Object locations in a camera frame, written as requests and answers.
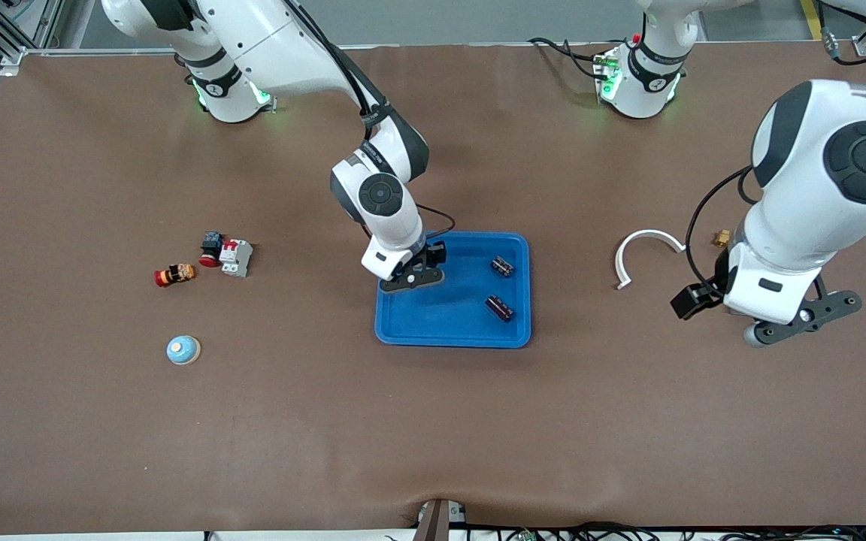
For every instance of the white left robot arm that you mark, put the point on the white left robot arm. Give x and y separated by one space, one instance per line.
794 225

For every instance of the small dark electrolytic capacitor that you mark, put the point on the small dark electrolytic capacitor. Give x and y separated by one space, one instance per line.
502 265

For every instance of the large dark electrolytic capacitor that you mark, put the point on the large dark electrolytic capacitor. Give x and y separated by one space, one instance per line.
500 306

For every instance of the aluminium camera post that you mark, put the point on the aluminium camera post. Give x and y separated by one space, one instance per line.
433 522

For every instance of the brown table mat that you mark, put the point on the brown table mat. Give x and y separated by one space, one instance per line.
433 421

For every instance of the white curved bracket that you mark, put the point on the white curved bracket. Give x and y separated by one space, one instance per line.
651 232

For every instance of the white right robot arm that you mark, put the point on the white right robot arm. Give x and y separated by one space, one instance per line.
275 45

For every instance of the red emergency stop switch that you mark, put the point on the red emergency stop switch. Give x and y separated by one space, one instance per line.
211 248

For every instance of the blue bell beige base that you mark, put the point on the blue bell beige base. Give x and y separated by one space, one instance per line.
183 350

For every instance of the red orange push button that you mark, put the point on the red orange push button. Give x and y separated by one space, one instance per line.
174 275

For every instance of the blue plastic tray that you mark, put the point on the blue plastic tray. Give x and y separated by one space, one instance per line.
448 315

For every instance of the white red circuit breaker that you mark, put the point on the white red circuit breaker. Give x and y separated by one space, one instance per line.
236 258

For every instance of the yellow floor tape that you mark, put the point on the yellow floor tape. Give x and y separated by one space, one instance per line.
810 19

